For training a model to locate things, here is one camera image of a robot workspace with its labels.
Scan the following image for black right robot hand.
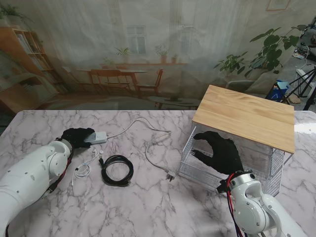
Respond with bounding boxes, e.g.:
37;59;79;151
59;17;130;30
192;131;244;175

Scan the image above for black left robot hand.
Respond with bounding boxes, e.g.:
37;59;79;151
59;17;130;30
60;127;96;150

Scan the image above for white power strip with cord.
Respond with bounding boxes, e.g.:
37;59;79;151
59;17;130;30
83;118;177;183

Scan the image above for white wire mesh drawer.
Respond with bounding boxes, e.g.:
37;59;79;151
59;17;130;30
178;125;274;197

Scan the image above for blue bag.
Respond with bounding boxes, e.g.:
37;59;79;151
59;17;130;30
268;80;289;102

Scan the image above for printed scenery backdrop cloth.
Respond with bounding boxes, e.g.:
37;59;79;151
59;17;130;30
0;0;308;111

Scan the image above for black tripod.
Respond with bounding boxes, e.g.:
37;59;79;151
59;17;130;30
288;65;316;111

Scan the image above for white box on floor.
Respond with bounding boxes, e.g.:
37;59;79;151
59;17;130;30
296;68;316;87

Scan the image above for left arm red black cables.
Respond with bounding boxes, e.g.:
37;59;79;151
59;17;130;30
45;148;75;196

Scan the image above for arm red black cables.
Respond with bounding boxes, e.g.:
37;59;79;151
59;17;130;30
226;172;247;237
45;148;75;196

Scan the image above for white wired earphones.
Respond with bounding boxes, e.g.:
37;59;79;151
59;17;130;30
71;147;104;186

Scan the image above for wire cabinet with wooden top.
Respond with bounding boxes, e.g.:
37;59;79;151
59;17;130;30
192;84;296;198

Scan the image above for right arm red black cables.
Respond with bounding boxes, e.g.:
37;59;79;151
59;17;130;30
226;172;247;237

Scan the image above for black coiled cable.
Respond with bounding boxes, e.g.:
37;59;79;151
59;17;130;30
98;155;134;186

